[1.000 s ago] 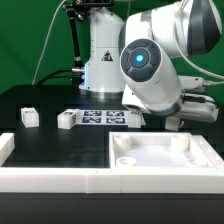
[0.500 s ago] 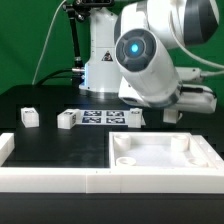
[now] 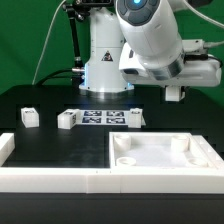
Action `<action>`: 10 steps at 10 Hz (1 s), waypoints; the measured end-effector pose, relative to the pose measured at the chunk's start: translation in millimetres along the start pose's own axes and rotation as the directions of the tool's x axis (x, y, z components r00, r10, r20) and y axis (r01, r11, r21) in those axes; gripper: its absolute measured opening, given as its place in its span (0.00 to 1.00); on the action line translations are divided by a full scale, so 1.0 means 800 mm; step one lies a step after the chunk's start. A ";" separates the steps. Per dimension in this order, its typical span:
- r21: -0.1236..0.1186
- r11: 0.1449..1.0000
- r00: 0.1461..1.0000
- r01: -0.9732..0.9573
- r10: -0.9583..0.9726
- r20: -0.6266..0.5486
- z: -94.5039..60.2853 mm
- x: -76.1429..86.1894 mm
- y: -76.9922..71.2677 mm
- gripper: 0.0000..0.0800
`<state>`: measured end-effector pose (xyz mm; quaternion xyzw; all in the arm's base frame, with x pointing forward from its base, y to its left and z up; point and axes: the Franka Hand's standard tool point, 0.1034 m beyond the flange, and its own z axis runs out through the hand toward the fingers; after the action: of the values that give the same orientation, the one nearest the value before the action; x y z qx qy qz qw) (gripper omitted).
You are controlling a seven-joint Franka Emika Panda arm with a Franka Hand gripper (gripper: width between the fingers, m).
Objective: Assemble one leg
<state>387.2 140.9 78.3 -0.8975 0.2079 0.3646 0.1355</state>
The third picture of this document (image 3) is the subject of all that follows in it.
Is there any white square tabletop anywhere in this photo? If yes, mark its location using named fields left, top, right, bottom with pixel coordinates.
left=109, top=132, right=213, bottom=168

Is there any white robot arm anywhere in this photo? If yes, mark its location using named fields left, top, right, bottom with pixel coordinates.
left=77, top=0, right=222, bottom=101

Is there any fiducial marker sheet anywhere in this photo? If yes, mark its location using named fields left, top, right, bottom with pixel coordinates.
left=75, top=109, right=147, bottom=128

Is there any grey cable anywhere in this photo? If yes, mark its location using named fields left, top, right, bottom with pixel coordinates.
left=31, top=0, right=68, bottom=86

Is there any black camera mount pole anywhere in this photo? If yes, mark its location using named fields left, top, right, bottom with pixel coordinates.
left=63, top=0, right=90, bottom=68

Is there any white U-shaped obstacle fence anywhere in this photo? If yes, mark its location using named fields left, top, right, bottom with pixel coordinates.
left=0, top=133, right=224, bottom=194

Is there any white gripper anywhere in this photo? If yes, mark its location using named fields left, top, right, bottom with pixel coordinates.
left=119, top=39, right=222, bottom=87

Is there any black cable bundle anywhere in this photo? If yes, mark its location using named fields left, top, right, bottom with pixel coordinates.
left=35, top=67, right=84, bottom=87

